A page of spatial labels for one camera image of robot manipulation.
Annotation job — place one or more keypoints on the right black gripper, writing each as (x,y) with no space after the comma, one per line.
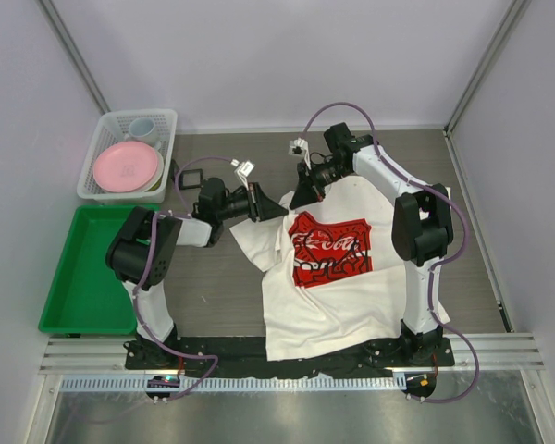
(306,192)

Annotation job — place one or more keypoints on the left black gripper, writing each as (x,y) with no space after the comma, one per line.
(260,207)

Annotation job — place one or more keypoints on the white printed t-shirt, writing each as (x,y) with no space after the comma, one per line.
(331,276)

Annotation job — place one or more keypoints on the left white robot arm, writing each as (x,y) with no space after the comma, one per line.
(141,252)

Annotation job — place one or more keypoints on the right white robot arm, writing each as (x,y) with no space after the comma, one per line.
(421,231)

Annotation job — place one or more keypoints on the black box with orange brooch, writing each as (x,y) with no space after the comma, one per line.
(188,179)

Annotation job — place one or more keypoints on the yellow-green plate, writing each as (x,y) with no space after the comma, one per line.
(155,181)

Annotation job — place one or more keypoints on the pink plate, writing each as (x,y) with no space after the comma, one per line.
(125,167)

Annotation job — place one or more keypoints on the light blue cup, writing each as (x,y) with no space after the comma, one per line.
(143,129)

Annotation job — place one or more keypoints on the white plastic basket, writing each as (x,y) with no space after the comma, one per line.
(112,128)

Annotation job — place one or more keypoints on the green plastic tray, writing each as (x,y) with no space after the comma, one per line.
(85,297)

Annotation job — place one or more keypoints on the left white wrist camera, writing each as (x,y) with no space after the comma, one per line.
(242,170)

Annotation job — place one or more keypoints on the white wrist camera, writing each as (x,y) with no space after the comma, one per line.
(300,148)
(242,170)

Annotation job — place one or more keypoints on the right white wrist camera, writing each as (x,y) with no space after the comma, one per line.
(300,148)

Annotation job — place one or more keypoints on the white slotted cable duct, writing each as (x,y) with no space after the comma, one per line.
(152,383)

